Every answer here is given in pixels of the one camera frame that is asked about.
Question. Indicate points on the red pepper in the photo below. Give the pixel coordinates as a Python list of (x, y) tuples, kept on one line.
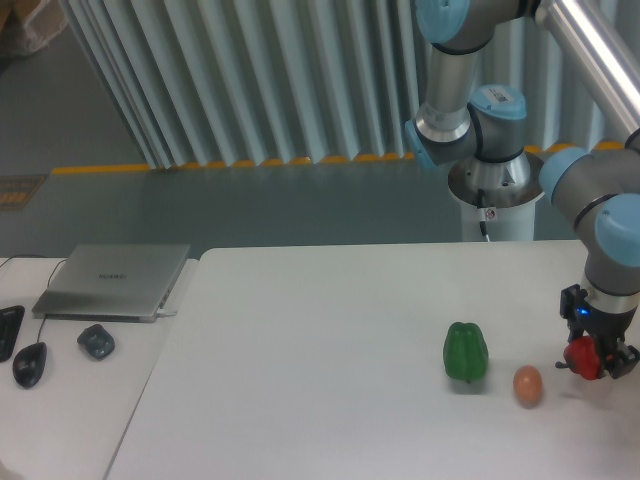
[(589, 362)]

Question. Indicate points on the silver closed laptop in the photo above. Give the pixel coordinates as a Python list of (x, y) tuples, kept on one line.
[(121, 282)]

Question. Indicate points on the green bell pepper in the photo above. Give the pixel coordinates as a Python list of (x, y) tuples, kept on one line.
[(465, 352)]

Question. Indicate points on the black keyboard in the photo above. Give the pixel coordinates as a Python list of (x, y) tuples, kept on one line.
[(10, 324)]

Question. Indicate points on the brown egg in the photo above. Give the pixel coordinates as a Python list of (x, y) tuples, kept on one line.
[(528, 386)]

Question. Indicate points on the small dark grey case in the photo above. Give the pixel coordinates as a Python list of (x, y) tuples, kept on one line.
[(97, 342)]

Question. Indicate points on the black computer mouse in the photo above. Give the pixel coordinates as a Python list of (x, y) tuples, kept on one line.
[(29, 365)]

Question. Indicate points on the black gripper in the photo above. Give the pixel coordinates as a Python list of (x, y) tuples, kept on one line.
[(606, 328)]

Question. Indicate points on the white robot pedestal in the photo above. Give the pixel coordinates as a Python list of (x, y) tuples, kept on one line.
[(497, 201)]

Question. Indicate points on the white corrugated partition screen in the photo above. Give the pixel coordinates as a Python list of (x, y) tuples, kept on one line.
[(232, 81)]

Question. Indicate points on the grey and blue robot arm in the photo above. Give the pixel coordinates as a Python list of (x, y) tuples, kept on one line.
[(480, 132)]

